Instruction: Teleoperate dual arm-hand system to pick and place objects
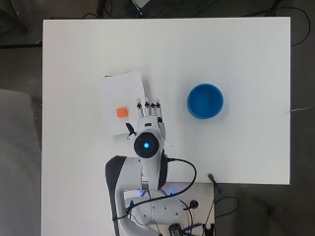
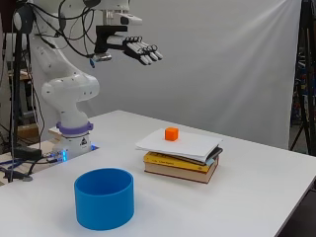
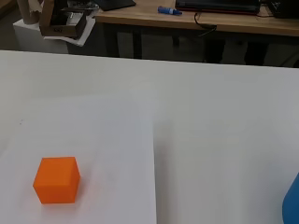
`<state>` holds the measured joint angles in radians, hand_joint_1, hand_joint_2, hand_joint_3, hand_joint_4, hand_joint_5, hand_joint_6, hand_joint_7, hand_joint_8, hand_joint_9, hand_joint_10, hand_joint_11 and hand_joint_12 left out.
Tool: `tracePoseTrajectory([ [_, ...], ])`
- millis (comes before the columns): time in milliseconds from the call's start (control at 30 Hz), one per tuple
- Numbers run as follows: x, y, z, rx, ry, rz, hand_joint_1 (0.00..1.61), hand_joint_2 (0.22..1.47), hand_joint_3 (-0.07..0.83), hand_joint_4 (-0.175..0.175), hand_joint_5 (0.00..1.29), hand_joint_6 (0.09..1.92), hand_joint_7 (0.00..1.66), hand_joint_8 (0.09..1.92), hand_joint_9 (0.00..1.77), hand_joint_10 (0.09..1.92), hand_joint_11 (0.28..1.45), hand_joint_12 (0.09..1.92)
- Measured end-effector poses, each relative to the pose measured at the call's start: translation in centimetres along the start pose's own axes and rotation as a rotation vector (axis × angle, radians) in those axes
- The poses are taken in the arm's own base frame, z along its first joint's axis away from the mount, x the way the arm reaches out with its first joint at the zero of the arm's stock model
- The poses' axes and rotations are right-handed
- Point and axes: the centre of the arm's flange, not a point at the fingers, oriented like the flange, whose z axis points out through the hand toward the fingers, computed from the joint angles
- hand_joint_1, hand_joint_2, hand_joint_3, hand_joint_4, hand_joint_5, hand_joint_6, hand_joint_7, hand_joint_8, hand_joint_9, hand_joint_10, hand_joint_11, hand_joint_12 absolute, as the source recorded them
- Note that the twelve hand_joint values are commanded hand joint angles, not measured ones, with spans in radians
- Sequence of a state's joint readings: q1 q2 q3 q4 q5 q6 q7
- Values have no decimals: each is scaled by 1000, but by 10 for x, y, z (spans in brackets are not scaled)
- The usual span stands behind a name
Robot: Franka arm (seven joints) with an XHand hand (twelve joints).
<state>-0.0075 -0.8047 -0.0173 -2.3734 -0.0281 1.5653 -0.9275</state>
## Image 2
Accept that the black thin book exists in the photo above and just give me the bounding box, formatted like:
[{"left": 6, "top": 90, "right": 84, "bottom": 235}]
[{"left": 183, "top": 146, "right": 224, "bottom": 166}]

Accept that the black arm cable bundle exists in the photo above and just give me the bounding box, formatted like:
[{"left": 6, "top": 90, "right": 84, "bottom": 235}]
[{"left": 26, "top": 0, "right": 100, "bottom": 60}]

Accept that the yellow book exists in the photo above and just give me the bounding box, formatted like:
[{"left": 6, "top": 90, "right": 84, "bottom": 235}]
[{"left": 142, "top": 151, "right": 218, "bottom": 174}]

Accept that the black camera stand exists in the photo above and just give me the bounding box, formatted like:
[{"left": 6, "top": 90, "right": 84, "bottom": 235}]
[{"left": 7, "top": 0, "right": 35, "bottom": 184}]

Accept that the white flat book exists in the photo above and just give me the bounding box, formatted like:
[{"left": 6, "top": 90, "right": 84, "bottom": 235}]
[{"left": 134, "top": 127, "right": 223, "bottom": 163}]

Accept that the brown cardboard box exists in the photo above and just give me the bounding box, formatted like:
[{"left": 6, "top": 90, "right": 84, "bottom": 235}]
[{"left": 17, "top": 122, "right": 41, "bottom": 143}]

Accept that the white backdrop sheet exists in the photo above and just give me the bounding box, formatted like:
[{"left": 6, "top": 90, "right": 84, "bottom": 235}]
[{"left": 29, "top": 0, "right": 302, "bottom": 150}]

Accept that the black tripod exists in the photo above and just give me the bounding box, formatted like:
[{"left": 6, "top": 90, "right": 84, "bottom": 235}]
[{"left": 288, "top": 0, "right": 316, "bottom": 156}]

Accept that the blue round tub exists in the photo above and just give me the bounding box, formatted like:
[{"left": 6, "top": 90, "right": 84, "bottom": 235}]
[{"left": 73, "top": 167, "right": 135, "bottom": 231}]

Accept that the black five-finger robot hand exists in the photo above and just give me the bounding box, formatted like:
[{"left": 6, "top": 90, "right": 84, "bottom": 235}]
[{"left": 94, "top": 25, "right": 164, "bottom": 66}]

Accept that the orange cube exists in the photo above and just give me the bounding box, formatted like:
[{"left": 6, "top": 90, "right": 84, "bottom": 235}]
[{"left": 164, "top": 126, "right": 180, "bottom": 142}]

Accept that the black power box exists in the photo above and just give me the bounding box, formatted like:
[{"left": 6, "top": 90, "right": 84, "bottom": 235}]
[{"left": 13, "top": 146, "right": 43, "bottom": 162}]

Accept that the thick tan book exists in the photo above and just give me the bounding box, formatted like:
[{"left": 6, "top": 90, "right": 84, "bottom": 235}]
[{"left": 143, "top": 157, "right": 220, "bottom": 185}]

